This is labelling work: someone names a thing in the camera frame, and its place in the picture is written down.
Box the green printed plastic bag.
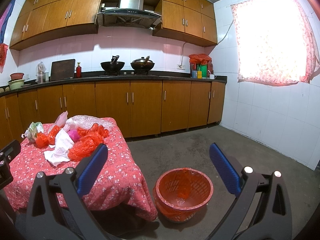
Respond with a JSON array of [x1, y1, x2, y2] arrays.
[[21, 122, 44, 143]]

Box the white paper sheet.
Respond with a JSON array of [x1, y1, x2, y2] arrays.
[[44, 129, 74, 167]]

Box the translucent pinkish plastic bag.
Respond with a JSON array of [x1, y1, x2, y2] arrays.
[[54, 111, 68, 127]]

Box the pink plastic bag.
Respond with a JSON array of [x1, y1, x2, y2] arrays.
[[67, 129, 81, 142]]

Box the red plastic bag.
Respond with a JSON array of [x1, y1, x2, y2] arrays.
[[0, 43, 8, 73], [68, 132, 103, 161], [35, 125, 61, 148]]

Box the clear bubble wrap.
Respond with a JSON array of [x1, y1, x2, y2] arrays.
[[70, 115, 114, 130]]

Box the red plastic trash basket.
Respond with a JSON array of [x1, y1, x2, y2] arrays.
[[153, 167, 214, 223]]

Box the red floral tablecloth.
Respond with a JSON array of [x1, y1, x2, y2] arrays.
[[4, 118, 157, 221]]

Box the green basin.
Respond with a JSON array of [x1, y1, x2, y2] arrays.
[[8, 79, 25, 90]]

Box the red-brown basin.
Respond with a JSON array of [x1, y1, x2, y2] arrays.
[[10, 73, 24, 81]]

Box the bagged jars on counter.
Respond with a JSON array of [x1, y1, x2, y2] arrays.
[[36, 61, 46, 83]]

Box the dark cutting board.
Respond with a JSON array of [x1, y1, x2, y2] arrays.
[[50, 59, 75, 81]]

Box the hanging red plastic bag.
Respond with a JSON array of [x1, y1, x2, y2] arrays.
[[0, 43, 8, 73]]

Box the red bottle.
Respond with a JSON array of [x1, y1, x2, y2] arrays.
[[76, 62, 82, 78]]

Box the lower wooden cabinets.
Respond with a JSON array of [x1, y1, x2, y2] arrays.
[[1, 78, 226, 146]]

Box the wooden cabinets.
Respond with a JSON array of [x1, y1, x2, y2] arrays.
[[10, 0, 217, 50], [1, 78, 226, 146]]

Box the pink blue hanging cloth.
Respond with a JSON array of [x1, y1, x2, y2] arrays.
[[0, 0, 16, 43]]

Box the black wok left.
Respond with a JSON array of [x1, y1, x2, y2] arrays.
[[100, 55, 125, 75]]

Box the white mug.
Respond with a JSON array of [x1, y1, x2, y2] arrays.
[[209, 74, 216, 80]]

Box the green box on counter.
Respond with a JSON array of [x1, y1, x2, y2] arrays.
[[200, 64, 207, 79]]

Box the upper wooden cabinets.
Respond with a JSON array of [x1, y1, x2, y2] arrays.
[[10, 0, 217, 50]]

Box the black countertop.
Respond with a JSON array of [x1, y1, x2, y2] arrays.
[[1, 70, 228, 96]]

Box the black wok with lid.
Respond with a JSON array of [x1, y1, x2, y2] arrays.
[[131, 56, 155, 75]]

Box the red bag on counter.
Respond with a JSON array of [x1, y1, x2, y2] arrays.
[[189, 54, 212, 64]]

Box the floral window curtain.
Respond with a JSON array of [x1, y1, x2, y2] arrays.
[[231, 0, 319, 86]]

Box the steel range hood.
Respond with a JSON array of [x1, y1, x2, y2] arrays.
[[97, 0, 162, 29]]

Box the wall power socket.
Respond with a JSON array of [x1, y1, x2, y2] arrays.
[[177, 64, 185, 70]]

